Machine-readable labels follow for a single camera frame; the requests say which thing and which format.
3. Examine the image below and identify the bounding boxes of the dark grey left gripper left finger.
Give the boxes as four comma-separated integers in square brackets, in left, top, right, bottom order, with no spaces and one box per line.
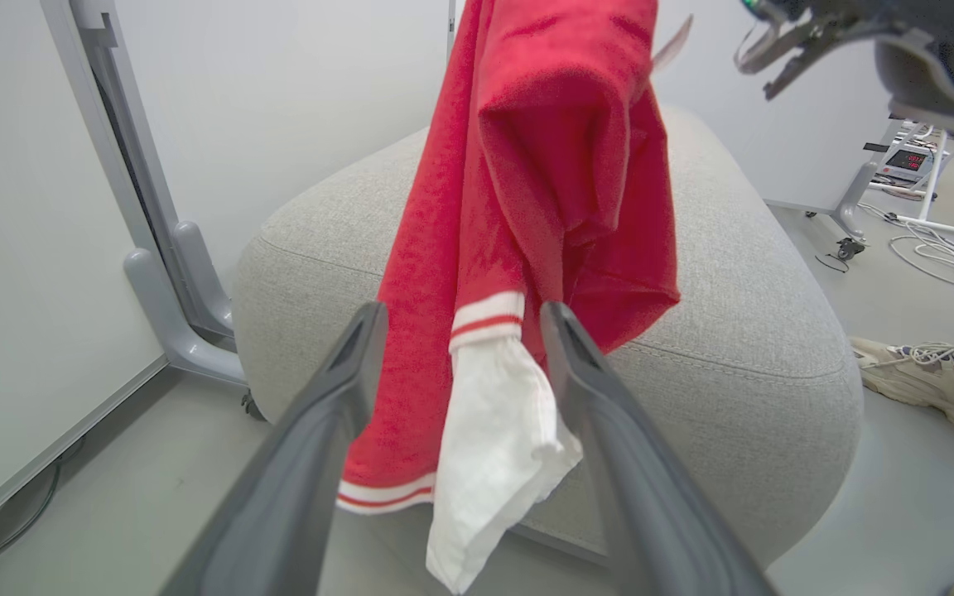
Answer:
[161,301,389,596]

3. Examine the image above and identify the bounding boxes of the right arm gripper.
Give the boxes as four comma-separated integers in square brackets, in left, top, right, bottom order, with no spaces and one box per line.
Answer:
[734,0,902,103]

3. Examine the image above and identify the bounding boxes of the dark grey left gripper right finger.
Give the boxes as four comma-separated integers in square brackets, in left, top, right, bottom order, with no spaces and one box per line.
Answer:
[538,301,779,596]

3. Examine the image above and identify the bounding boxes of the red garment with white trim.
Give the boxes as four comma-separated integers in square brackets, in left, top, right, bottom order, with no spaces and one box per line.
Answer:
[336,0,695,595]

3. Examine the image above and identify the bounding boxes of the device with red display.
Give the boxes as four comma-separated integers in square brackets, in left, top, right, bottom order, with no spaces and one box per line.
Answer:
[874,144,938,189]

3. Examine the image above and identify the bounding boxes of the grey fabric ottoman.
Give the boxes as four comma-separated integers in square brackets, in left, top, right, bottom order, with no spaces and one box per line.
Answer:
[232,103,865,572]

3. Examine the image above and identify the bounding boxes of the beige sneaker with orange patch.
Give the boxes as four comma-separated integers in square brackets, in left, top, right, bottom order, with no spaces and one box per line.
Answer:
[849,327,954,450]

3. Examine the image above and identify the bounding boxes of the white partition panel grey frame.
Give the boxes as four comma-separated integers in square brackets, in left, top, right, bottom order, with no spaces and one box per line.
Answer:
[0,0,250,551]
[71,0,457,340]
[651,0,900,264]

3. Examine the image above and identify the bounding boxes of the white metal rack frame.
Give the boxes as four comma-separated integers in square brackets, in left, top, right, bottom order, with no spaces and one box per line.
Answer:
[865,120,954,246]

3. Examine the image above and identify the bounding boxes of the dark cable under partition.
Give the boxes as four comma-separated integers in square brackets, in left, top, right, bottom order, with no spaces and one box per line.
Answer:
[0,458,65,577]

